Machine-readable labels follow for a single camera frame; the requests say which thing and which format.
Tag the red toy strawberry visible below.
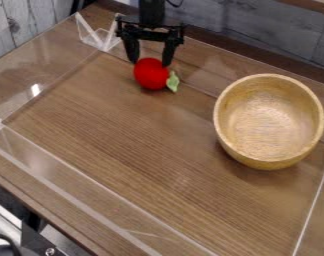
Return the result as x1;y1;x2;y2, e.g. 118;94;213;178
134;58;180;93

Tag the black table clamp bracket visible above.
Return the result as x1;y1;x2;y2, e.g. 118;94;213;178
19;222;68;256

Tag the wooden bowl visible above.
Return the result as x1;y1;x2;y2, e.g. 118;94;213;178
213;73;324;170

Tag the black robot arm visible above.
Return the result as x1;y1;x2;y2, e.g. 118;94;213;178
115;0;186;67

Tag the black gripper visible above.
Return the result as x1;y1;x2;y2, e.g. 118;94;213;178
115;15;186;67

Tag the clear acrylic tray wall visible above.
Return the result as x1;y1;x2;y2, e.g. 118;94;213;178
0;19;324;256

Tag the black cable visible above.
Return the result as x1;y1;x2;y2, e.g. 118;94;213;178
0;232;21;256

